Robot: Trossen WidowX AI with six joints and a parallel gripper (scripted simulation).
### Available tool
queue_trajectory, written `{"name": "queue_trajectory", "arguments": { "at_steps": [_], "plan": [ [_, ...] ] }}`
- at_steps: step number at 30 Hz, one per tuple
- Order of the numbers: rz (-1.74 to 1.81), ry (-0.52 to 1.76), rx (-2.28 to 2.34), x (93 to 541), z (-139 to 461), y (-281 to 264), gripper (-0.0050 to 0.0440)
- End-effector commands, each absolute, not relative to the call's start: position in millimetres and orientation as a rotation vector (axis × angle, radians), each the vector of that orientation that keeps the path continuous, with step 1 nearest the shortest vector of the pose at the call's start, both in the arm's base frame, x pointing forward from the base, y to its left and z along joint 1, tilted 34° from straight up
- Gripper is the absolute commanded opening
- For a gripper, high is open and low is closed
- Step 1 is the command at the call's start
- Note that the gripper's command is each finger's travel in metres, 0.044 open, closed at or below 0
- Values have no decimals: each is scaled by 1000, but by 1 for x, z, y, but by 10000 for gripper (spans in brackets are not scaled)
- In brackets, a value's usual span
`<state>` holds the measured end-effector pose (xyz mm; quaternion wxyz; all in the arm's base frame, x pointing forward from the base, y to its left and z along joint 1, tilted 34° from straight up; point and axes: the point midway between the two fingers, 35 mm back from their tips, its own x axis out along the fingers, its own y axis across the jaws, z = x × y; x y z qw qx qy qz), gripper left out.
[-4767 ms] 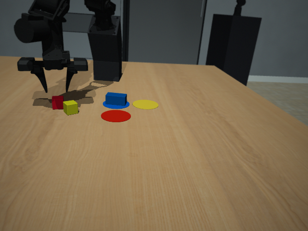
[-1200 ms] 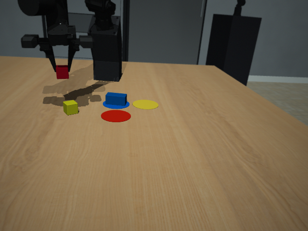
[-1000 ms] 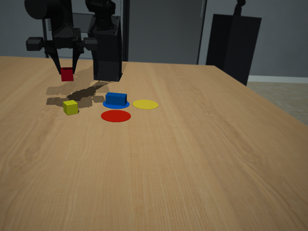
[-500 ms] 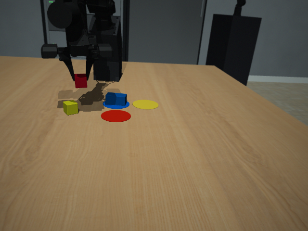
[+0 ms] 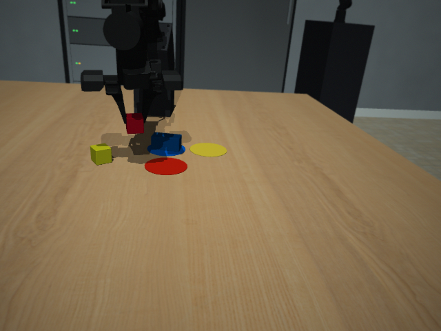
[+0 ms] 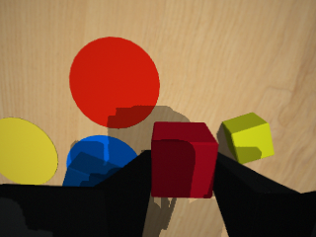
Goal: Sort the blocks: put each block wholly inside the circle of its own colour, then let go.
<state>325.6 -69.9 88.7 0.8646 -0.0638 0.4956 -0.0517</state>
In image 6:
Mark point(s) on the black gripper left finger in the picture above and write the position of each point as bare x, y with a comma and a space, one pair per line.
66, 211

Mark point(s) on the red circle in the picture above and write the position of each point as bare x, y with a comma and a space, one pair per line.
114, 82

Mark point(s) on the blue circle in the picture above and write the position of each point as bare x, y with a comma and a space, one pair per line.
105, 147

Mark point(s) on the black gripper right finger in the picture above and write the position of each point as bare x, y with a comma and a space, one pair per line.
252, 205

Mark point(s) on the blue block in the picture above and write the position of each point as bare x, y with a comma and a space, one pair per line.
88, 171

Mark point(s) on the yellow circle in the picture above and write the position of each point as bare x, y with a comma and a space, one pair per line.
27, 154

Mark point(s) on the red cube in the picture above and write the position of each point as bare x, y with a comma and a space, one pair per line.
183, 160

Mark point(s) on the olive yellow cube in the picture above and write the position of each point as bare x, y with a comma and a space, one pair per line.
248, 138

